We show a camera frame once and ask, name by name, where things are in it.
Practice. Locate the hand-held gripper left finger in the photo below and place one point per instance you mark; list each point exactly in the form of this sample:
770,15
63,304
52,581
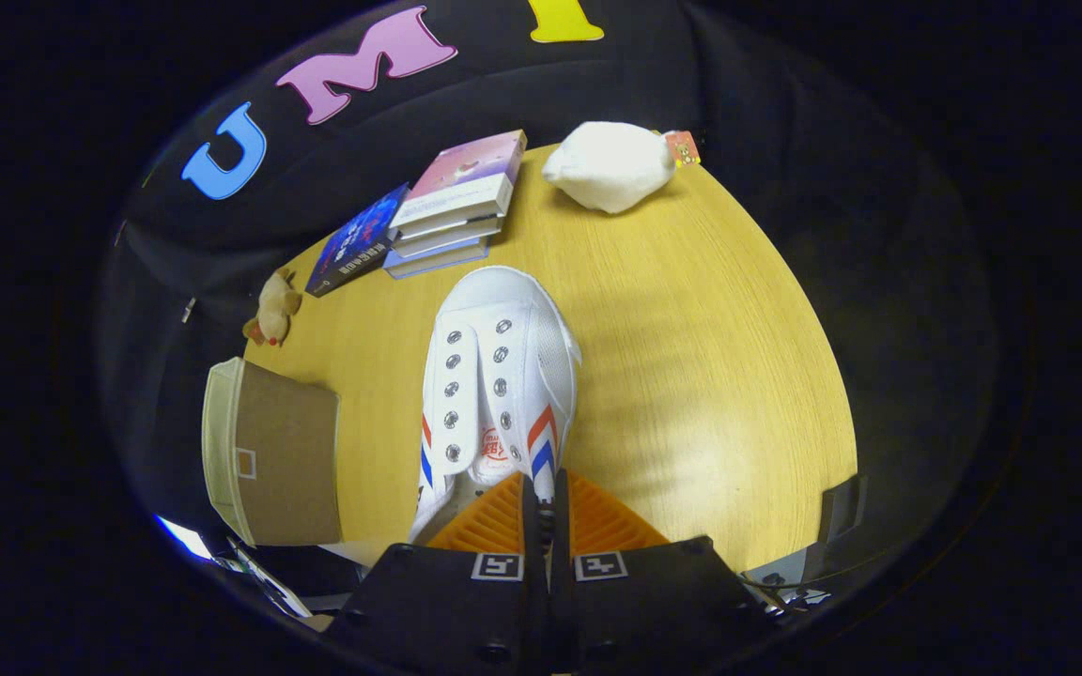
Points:
533,582

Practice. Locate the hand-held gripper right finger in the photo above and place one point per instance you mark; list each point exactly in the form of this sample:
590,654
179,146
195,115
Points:
564,582

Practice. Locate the beige fabric storage box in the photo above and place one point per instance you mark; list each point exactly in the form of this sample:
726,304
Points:
287,451

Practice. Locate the white canvas shoe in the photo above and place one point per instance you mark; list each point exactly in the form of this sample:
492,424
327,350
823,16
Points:
503,300

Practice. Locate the black rectangular object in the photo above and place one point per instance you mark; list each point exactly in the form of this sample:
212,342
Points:
843,512

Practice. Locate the light blue book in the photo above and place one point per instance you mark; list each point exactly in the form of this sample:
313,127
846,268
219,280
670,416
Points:
438,263

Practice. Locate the computer monitor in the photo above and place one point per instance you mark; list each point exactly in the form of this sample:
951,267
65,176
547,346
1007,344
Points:
184,537

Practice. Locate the white middle book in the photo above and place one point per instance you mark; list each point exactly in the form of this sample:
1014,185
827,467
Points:
452,237

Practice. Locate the brown plush dog toy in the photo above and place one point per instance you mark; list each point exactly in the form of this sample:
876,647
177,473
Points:
273,310

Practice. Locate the dark blue book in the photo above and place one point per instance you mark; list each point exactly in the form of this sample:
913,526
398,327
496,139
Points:
353,244

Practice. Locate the white plush toy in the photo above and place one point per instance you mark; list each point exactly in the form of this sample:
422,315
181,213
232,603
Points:
607,164

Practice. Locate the pink cover book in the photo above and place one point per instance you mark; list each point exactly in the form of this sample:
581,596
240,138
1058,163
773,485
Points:
466,164

